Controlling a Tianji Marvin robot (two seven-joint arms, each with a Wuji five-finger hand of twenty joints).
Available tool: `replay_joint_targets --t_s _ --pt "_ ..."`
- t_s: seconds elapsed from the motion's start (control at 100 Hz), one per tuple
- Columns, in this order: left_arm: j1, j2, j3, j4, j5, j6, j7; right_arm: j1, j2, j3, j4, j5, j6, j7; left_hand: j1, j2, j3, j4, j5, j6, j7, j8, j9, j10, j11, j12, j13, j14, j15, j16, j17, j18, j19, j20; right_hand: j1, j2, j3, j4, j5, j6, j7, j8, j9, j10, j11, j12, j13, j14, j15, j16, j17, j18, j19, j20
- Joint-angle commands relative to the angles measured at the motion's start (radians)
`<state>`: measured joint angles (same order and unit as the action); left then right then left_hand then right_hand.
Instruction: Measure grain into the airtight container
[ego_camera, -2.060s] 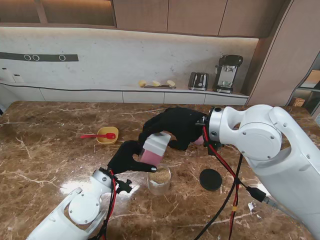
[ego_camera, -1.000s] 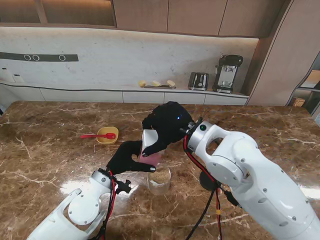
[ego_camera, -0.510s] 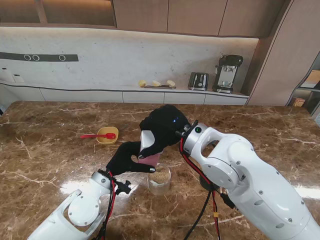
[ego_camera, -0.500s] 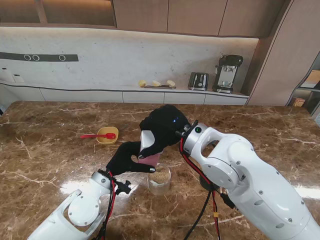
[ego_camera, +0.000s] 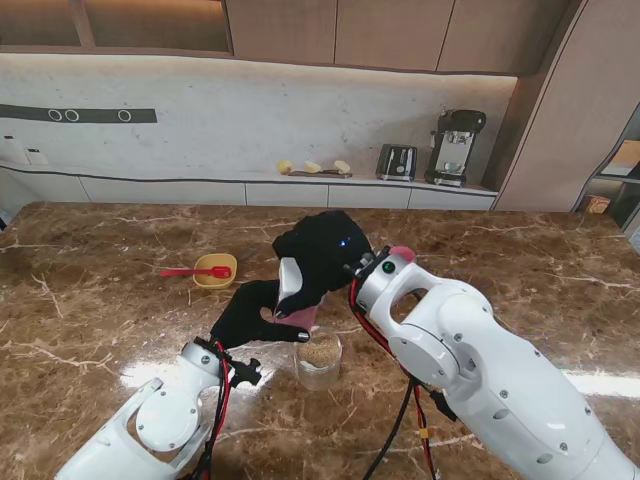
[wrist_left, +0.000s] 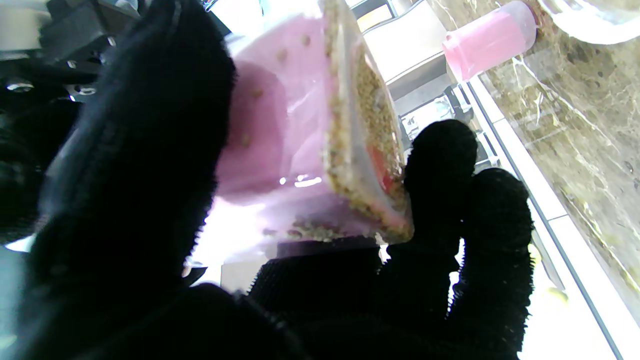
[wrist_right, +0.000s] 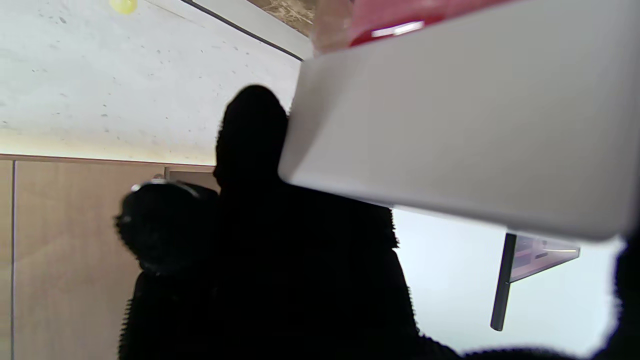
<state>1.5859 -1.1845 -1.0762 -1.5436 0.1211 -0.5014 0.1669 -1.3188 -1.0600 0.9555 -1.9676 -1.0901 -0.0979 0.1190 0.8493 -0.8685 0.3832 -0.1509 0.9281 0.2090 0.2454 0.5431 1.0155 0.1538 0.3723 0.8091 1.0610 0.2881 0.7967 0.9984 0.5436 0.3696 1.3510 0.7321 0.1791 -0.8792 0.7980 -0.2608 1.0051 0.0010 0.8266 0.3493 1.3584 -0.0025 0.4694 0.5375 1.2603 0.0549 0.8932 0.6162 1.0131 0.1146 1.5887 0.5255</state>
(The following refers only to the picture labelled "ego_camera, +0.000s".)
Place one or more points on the yellow plastic bowl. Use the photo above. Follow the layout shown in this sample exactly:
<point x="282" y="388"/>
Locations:
<point x="212" y="280"/>

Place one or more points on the yellow lemon piece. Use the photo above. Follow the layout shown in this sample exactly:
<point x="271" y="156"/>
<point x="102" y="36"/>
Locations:
<point x="284" y="167"/>
<point x="313" y="167"/>
<point x="342" y="166"/>

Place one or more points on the tall brown cabinet panel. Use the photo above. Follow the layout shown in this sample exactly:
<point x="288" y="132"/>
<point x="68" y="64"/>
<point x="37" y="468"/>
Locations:
<point x="550" y="125"/>

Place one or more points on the small wooden box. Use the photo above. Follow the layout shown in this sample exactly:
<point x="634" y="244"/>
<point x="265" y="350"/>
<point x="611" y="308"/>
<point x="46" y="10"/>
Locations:
<point x="597" y="204"/>

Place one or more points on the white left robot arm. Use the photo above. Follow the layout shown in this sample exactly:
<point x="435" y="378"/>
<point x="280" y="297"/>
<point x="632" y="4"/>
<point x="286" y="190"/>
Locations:
<point x="135" y="425"/>

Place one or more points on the white counter with drawers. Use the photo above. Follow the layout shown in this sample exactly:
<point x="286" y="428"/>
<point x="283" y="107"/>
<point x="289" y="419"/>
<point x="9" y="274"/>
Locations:
<point x="285" y="194"/>

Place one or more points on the pink measuring cup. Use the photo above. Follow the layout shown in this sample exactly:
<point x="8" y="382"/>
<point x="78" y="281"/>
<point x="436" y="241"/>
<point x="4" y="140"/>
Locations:
<point x="405" y="252"/>

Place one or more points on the black espresso machine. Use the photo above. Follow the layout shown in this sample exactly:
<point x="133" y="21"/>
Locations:
<point x="455" y="145"/>

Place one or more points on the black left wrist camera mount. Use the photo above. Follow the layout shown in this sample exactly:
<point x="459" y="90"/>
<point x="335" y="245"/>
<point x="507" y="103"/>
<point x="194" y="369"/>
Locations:
<point x="245" y="372"/>

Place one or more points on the white wall device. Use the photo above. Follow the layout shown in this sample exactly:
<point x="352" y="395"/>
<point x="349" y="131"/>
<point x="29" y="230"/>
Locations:
<point x="7" y="147"/>
<point x="36" y="156"/>

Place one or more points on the brown wall cabinets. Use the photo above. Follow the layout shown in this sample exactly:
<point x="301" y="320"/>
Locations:
<point x="380" y="35"/>

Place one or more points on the pink container with white lid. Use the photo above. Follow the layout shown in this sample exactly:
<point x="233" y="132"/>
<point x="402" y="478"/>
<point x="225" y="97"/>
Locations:
<point x="307" y="317"/>

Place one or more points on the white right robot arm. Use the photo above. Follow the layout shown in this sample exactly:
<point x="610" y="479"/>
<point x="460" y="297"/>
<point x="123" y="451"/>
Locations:
<point x="485" y="370"/>

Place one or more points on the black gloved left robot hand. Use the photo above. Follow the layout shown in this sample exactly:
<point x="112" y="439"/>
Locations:
<point x="245" y="312"/>

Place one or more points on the black wall power strip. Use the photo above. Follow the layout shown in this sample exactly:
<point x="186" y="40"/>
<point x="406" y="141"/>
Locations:
<point x="100" y="116"/>

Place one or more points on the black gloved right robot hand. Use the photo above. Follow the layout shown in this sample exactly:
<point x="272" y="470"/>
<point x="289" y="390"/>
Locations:
<point x="325" y="255"/>

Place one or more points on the clear grain jar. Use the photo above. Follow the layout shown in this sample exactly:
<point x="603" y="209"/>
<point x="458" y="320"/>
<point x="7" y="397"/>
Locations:
<point x="320" y="367"/>

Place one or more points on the dark cutting board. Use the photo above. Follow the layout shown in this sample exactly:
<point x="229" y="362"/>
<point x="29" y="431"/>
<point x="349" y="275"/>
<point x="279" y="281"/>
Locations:
<point x="310" y="174"/>

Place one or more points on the white square container lid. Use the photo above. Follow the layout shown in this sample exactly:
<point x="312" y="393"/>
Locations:
<point x="289" y="280"/>

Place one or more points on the red plastic spoon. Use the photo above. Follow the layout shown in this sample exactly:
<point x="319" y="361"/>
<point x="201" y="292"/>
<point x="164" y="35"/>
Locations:
<point x="200" y="272"/>

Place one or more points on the tan book on shelf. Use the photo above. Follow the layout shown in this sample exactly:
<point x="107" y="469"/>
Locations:
<point x="627" y="157"/>

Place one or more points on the dark open shelf unit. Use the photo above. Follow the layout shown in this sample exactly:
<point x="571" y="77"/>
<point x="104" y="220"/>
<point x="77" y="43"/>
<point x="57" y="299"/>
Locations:
<point x="627" y="195"/>

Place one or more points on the black and silver toaster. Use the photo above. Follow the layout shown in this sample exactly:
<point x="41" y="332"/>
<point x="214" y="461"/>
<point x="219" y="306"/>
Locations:
<point x="397" y="162"/>

